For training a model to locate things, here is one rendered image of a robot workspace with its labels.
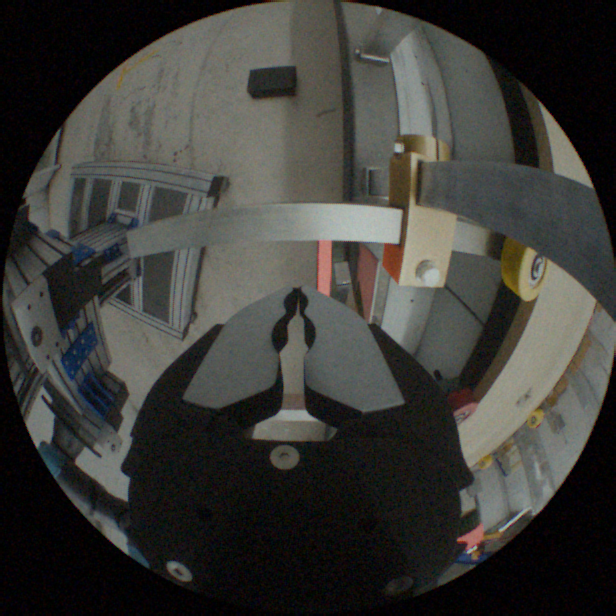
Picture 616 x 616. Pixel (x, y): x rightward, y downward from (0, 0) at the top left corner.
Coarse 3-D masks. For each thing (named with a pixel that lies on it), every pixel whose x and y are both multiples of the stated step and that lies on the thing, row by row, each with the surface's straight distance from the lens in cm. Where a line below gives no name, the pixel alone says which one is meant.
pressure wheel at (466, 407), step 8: (440, 376) 41; (456, 392) 36; (464, 392) 36; (448, 400) 35; (456, 400) 35; (464, 400) 35; (472, 400) 36; (456, 408) 34; (464, 408) 35; (472, 408) 37; (456, 416) 37; (464, 416) 39
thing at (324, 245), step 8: (320, 240) 33; (328, 240) 33; (320, 248) 34; (328, 248) 34; (320, 256) 34; (328, 256) 34; (320, 264) 34; (328, 264) 34; (320, 272) 35; (328, 272) 35; (320, 280) 35; (328, 280) 36; (320, 288) 36; (328, 288) 36
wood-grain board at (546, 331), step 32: (544, 128) 34; (544, 160) 32; (576, 160) 48; (544, 288) 31; (576, 288) 51; (544, 320) 37; (576, 320) 67; (512, 352) 33; (544, 352) 49; (480, 384) 39; (512, 384) 45; (544, 384) 80; (480, 416) 47; (512, 416) 77; (480, 448) 95
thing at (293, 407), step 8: (440, 384) 38; (448, 384) 39; (456, 384) 40; (448, 392) 38; (288, 400) 32; (296, 400) 32; (288, 408) 31; (296, 408) 31; (304, 408) 31; (280, 416) 33; (288, 416) 33; (296, 416) 32; (304, 416) 32
